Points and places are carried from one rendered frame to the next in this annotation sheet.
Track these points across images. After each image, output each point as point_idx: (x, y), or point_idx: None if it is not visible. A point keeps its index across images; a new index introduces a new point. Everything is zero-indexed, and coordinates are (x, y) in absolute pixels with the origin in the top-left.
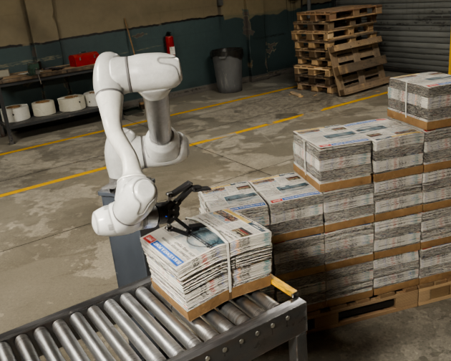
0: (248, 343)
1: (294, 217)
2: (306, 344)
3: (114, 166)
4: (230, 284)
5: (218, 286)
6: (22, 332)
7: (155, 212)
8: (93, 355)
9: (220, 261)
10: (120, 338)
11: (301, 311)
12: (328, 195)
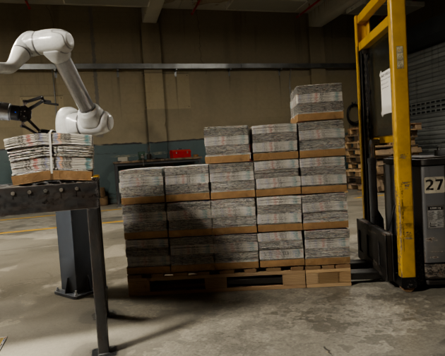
0: (36, 196)
1: (184, 182)
2: (98, 220)
3: (58, 129)
4: (51, 166)
5: (42, 166)
6: None
7: (6, 107)
8: None
9: (44, 145)
10: None
11: (91, 187)
12: (212, 167)
